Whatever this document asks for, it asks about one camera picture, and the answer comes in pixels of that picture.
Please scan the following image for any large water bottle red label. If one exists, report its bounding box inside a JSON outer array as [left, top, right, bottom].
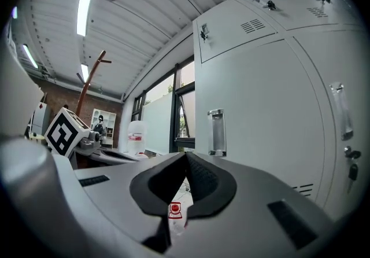
[[127, 120, 149, 159]]

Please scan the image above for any grey metal locker cabinet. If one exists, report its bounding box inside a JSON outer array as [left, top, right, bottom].
[[192, 0, 369, 223]]

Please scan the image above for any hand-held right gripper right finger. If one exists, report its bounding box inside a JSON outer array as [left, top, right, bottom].
[[172, 151, 339, 258]]

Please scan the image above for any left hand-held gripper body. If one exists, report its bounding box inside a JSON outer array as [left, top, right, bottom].
[[44, 107, 102, 159]]

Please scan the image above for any small red-labelled item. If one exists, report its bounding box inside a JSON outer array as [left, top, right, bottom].
[[167, 201, 183, 220]]

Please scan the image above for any long ceiling light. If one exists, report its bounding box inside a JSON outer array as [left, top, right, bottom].
[[22, 44, 39, 69], [80, 62, 90, 83], [76, 0, 97, 37]]

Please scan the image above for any black car key with ring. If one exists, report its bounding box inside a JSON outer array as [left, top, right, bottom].
[[343, 146, 362, 194]]

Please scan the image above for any brown wooden coat rack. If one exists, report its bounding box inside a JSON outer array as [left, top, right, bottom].
[[75, 50, 113, 119]]

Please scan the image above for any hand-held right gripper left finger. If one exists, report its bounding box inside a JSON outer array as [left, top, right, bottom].
[[73, 152, 188, 255]]

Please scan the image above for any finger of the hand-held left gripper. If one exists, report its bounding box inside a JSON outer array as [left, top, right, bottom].
[[89, 146, 141, 165]]

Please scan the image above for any black framed window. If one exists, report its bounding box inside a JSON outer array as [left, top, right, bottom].
[[130, 54, 196, 156]]

